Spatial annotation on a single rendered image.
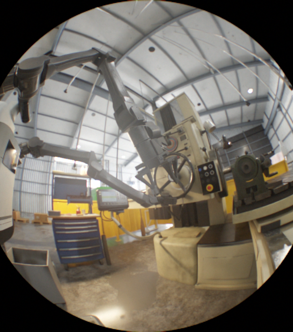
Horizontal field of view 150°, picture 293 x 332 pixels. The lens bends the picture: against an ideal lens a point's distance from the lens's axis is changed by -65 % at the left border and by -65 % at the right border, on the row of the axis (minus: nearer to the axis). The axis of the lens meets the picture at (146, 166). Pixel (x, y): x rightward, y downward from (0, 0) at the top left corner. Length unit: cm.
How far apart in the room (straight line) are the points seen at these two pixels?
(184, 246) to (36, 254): 167
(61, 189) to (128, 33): 731
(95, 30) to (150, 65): 412
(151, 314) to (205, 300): 50
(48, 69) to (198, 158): 111
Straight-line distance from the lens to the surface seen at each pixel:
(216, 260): 125
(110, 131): 1155
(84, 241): 198
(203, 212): 173
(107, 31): 749
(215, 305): 136
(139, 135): 33
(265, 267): 66
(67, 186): 239
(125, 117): 35
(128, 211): 369
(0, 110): 53
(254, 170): 92
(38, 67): 36
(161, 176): 121
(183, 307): 136
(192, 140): 112
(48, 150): 68
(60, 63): 44
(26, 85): 38
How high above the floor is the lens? 113
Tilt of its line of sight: 18 degrees up
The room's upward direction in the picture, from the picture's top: 7 degrees counter-clockwise
